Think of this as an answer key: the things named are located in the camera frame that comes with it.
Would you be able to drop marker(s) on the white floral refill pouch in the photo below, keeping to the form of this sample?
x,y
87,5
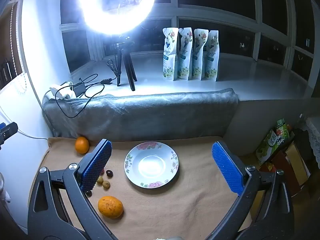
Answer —
x,y
185,55
212,57
199,55
170,55

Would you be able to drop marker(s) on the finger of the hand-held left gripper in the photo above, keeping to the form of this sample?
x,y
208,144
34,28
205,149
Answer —
x,y
8,130

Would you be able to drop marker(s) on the bumpy large orange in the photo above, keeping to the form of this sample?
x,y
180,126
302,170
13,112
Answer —
x,y
110,207

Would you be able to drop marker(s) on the black tripod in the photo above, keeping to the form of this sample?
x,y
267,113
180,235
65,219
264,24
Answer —
x,y
130,70

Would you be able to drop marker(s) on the brown longan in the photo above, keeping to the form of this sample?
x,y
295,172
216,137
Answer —
x,y
106,184
100,180

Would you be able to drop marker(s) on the green printed carton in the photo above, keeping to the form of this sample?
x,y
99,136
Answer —
x,y
268,146

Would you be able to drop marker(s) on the white power strip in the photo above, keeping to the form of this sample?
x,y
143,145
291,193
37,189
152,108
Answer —
x,y
58,92

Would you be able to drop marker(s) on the white lace cloth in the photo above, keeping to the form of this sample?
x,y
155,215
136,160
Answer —
x,y
313,140

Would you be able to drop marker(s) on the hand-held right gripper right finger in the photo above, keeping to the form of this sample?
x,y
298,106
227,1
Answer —
x,y
225,167

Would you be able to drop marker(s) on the white window frame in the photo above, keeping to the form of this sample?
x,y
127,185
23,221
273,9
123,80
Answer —
x,y
215,11

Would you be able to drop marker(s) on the white floral plate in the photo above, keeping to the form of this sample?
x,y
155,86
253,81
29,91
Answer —
x,y
135,172

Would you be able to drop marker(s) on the brown cardboard box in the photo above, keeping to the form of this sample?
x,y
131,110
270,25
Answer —
x,y
297,162

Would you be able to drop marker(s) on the red box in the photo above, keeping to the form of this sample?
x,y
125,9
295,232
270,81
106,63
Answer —
x,y
285,175

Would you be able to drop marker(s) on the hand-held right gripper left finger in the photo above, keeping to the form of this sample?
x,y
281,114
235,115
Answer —
x,y
97,165

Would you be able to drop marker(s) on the black power adapter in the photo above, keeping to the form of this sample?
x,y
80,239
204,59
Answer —
x,y
79,90

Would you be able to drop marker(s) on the grey fleece blanket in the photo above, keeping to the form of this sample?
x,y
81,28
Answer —
x,y
150,115

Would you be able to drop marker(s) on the smooth orange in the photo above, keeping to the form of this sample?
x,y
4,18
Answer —
x,y
82,145

